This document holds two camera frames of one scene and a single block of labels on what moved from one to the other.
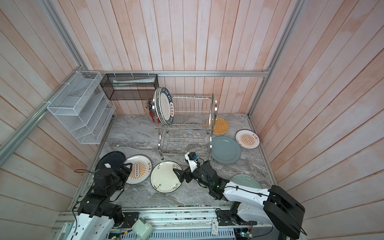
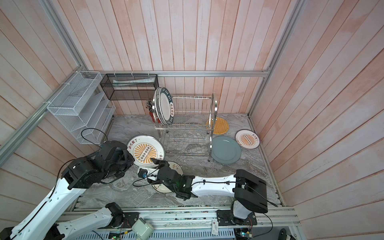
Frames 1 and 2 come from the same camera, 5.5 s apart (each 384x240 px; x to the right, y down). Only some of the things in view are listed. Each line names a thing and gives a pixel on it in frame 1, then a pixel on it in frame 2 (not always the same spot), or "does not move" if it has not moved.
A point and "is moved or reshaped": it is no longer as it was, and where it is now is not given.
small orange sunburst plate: (247, 139) does not move
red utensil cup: (152, 116) does not move
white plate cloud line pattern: (157, 106) does not move
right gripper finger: (179, 174) -> (162, 163)
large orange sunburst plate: (141, 169) is moved or reshaped
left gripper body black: (120, 178) -> (119, 169)
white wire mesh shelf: (84, 108) does not move
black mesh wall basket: (130, 86) does not move
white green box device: (142, 230) does not move
